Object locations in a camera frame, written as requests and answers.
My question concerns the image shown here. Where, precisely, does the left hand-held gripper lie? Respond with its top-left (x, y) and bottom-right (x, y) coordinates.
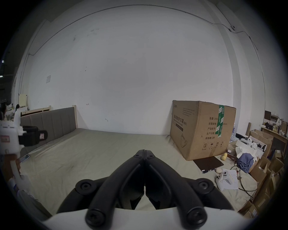
top-left (0, 111), bottom-right (48, 181)

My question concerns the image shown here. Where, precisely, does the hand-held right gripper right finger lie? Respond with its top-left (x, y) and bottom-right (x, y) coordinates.
top-left (145, 150), bottom-right (235, 230)

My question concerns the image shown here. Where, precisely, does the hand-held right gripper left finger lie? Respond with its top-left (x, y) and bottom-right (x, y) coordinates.
top-left (56, 150), bottom-right (146, 230)

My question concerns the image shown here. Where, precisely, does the person's left hand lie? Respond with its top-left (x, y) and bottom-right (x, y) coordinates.
top-left (1, 154), bottom-right (22, 180)

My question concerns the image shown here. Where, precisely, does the grey padded headboard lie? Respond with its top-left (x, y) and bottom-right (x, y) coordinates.
top-left (20, 105), bottom-right (78, 144)

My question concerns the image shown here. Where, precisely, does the bed with beige sheet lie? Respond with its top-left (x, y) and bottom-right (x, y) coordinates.
top-left (14, 128), bottom-right (259, 216)

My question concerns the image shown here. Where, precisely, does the dark flat board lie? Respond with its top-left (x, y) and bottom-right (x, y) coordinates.
top-left (193, 156), bottom-right (224, 174)

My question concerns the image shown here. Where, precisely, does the white hand controller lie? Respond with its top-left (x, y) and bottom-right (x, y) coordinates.
top-left (215, 170), bottom-right (236, 191)

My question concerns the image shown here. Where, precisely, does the white paper sheet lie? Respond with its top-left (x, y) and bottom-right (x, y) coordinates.
top-left (222, 168), bottom-right (239, 190)

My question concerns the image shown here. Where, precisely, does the large brown carton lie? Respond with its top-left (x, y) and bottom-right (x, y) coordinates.
top-left (169, 100), bottom-right (237, 161)

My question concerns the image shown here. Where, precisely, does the blue cloth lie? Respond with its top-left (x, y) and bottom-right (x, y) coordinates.
top-left (237, 153), bottom-right (255, 173)

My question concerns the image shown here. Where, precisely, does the pile of brown cartons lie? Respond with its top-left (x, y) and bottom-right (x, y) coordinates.
top-left (227, 122), bottom-right (288, 220)

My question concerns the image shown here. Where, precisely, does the wooden desk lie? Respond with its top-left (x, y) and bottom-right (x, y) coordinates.
top-left (261, 110), bottom-right (288, 146)

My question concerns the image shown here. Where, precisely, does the black cable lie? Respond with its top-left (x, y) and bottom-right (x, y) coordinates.
top-left (230, 165), bottom-right (259, 198)

